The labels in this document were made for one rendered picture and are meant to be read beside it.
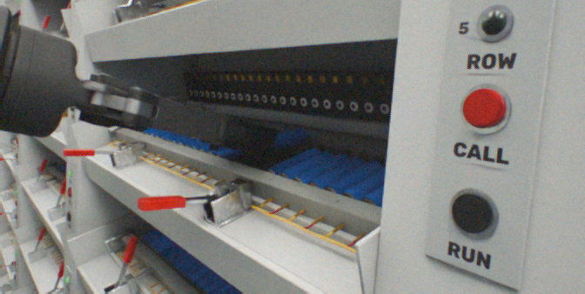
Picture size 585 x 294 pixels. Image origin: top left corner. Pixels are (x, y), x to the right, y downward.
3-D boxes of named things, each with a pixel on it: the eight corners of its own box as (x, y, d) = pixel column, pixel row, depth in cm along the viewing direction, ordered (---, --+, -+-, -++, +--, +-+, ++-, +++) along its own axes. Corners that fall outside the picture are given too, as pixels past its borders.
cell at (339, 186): (386, 179, 37) (338, 209, 33) (370, 176, 38) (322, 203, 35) (383, 161, 37) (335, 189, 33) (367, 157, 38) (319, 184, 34)
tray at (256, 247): (379, 395, 22) (359, 245, 19) (88, 177, 68) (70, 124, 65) (524, 230, 34) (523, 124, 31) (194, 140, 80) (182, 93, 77)
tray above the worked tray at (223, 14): (413, 37, 20) (386, -298, 17) (91, 62, 66) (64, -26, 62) (554, -4, 33) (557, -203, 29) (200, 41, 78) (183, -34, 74)
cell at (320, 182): (368, 175, 39) (320, 203, 35) (353, 171, 40) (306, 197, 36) (366, 157, 38) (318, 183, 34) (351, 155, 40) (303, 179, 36)
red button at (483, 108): (499, 130, 15) (504, 89, 15) (459, 126, 17) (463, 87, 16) (509, 130, 16) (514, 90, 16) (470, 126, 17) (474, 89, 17)
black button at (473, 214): (487, 239, 16) (491, 199, 16) (448, 227, 17) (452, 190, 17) (497, 235, 16) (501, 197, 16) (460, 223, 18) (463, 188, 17)
